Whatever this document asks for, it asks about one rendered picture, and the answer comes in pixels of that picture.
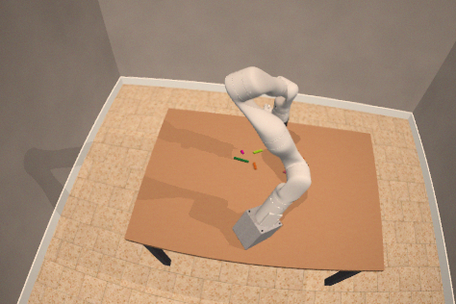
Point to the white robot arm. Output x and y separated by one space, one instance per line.
250 83

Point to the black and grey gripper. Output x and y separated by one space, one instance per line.
284 117

